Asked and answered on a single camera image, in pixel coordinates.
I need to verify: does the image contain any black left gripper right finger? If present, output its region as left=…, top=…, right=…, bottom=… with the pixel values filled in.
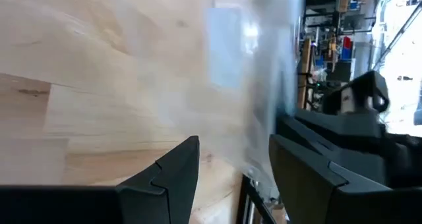
left=268, top=134, right=422, bottom=224

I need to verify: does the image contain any black metal table frame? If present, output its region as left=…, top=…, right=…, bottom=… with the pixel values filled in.
left=236, top=173, right=281, bottom=224

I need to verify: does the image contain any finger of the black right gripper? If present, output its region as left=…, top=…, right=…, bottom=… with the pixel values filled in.
left=294, top=109, right=385, bottom=139
left=276, top=115, right=388, bottom=185

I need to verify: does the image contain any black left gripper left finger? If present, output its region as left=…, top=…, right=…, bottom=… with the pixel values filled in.
left=0, top=135, right=200, bottom=224

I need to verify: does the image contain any clear plastic bag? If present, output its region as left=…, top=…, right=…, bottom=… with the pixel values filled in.
left=125, top=0, right=307, bottom=198

